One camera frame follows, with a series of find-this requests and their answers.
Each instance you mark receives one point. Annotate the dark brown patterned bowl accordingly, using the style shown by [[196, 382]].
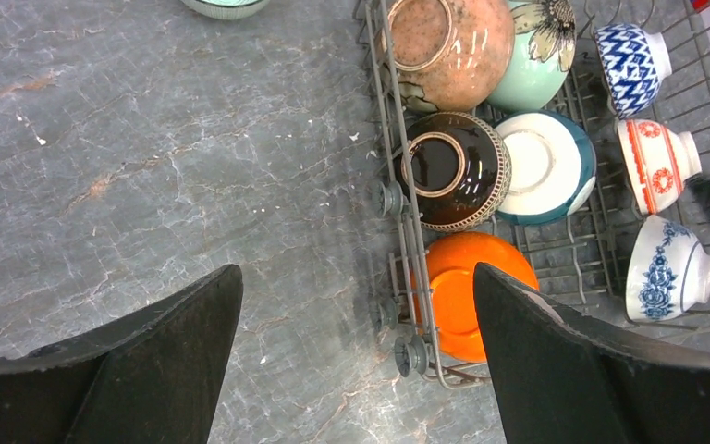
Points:
[[459, 172]]

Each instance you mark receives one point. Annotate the pale green ribbed bowl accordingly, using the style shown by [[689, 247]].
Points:
[[226, 9]]

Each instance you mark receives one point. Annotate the mint green flower bowl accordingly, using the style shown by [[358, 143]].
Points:
[[543, 53]]

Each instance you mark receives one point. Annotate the teal and white bowl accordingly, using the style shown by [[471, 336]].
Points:
[[553, 167]]

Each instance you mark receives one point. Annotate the orange bowl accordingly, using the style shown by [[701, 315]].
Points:
[[450, 263]]

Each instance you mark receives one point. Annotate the blue zigzag pattern bowl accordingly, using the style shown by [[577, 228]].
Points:
[[635, 62]]

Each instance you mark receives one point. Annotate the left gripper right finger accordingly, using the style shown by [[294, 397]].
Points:
[[561, 376]]

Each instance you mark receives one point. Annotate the red and white bowl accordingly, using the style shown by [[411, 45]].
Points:
[[658, 161]]

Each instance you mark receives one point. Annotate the blue floral white bowl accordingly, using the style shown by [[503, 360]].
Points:
[[669, 272]]

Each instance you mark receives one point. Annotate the grey wire dish rack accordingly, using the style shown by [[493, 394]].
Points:
[[583, 259]]

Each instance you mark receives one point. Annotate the pink speckled bowl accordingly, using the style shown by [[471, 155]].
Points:
[[449, 55]]

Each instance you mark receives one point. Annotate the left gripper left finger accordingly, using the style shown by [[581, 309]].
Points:
[[151, 376]]

